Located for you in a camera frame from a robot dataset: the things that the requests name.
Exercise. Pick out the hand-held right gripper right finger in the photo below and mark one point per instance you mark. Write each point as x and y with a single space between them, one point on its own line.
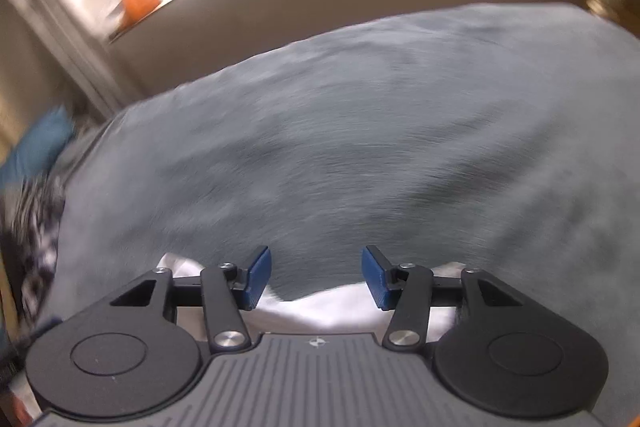
375 277

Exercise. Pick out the dark plaid shirt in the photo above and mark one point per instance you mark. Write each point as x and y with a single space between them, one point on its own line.
40 247

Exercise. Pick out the orange box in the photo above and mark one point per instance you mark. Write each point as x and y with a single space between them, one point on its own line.
140 4

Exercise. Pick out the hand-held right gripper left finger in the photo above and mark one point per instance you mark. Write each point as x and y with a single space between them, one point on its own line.
260 277

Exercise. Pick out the blue pillow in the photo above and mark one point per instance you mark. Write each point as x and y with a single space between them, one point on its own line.
35 147

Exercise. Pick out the beige curtain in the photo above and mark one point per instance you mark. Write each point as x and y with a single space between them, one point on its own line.
65 32

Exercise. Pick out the white shirt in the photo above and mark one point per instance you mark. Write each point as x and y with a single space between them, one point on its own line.
320 312

